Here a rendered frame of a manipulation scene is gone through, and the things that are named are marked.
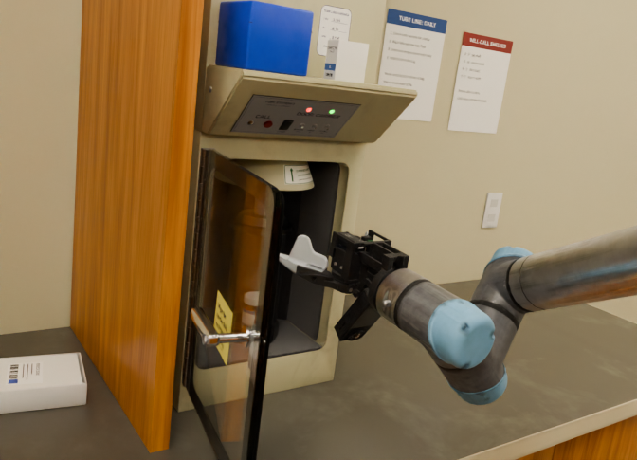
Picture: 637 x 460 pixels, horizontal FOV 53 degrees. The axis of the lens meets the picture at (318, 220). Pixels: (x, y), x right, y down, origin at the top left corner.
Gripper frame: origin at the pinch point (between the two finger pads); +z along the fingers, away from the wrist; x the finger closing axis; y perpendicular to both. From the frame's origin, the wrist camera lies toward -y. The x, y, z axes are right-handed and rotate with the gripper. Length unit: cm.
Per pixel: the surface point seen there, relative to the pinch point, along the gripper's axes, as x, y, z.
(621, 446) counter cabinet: -76, -42, -22
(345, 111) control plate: -2.7, 23.3, 1.4
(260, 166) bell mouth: 4.5, 11.3, 13.1
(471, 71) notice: -84, 31, 53
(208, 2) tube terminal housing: 17.6, 36.1, 11.4
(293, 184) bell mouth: -0.7, 9.0, 10.1
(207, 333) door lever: 26.8, -1.1, -18.3
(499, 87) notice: -96, 27, 53
